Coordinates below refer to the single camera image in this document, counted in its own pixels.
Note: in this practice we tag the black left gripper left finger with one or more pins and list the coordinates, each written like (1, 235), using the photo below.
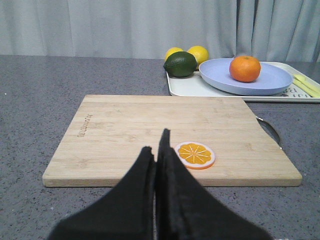
(124, 213)

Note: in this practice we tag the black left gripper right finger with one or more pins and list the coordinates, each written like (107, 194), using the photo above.
(186, 211)

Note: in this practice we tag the light blue plate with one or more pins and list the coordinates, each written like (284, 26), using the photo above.
(271, 80)

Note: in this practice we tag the orange mandarin fruit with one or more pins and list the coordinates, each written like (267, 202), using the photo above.
(245, 68)

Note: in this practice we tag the cream white tray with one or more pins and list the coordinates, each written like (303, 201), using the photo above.
(195, 86)

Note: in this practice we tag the orange slice toy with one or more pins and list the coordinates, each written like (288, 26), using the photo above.
(195, 155)

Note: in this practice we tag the bamboo cutting board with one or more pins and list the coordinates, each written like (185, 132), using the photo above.
(108, 132)

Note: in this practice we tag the green lime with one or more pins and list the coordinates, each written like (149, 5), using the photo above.
(180, 64)

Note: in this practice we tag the yellow lemon front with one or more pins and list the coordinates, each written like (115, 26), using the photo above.
(200, 53)

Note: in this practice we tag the yellow lemon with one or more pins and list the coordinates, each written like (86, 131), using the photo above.
(171, 51)
(200, 53)

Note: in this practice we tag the yellow lemon rear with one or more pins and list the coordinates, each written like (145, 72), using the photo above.
(171, 51)

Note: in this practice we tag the yellow plastic fork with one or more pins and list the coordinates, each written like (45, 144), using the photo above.
(303, 80)

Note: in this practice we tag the yellow plastic knife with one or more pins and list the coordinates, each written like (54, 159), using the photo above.
(306, 89)

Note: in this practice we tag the grey white curtain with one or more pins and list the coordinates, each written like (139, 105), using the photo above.
(271, 30)

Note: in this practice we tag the metal cutting board handle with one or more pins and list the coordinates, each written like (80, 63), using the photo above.
(269, 129)

